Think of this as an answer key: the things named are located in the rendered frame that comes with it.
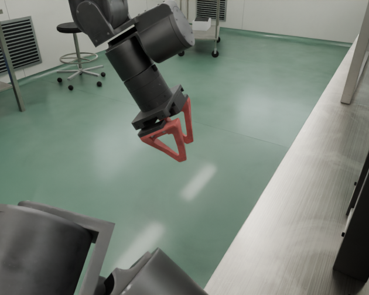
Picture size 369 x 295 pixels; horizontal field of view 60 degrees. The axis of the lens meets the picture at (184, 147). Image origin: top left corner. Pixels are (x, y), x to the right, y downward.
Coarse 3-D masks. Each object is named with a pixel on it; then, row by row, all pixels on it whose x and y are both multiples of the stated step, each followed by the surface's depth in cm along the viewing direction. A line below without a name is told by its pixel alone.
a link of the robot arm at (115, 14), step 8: (72, 0) 43; (80, 0) 42; (88, 0) 42; (96, 0) 42; (104, 0) 42; (112, 0) 44; (120, 0) 46; (72, 8) 43; (104, 8) 42; (112, 8) 43; (120, 8) 45; (72, 16) 44; (112, 16) 43; (120, 16) 46; (80, 24) 44; (112, 24) 44; (120, 24) 48
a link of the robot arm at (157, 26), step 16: (80, 16) 43; (96, 16) 42; (128, 16) 49; (144, 16) 43; (160, 16) 43; (176, 16) 43; (96, 32) 43; (112, 32) 43; (144, 32) 44; (160, 32) 43; (176, 32) 42; (192, 32) 46; (144, 48) 44; (160, 48) 44; (176, 48) 44
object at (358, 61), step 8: (368, 0) 89; (368, 8) 90; (368, 16) 91; (368, 24) 92; (360, 32) 94; (368, 32) 93; (360, 40) 95; (368, 40) 94; (360, 48) 95; (368, 48) 144; (360, 56) 96; (368, 56) 148; (352, 64) 99; (360, 64) 97; (352, 72) 100; (360, 72) 121; (352, 80) 101; (344, 88) 103; (352, 88) 102; (344, 96) 104; (352, 96) 104
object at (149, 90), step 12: (144, 72) 47; (156, 72) 48; (132, 84) 48; (144, 84) 47; (156, 84) 48; (180, 84) 54; (132, 96) 50; (144, 96) 48; (156, 96) 48; (168, 96) 49; (144, 108) 50; (156, 108) 48; (168, 108) 47; (144, 120) 48
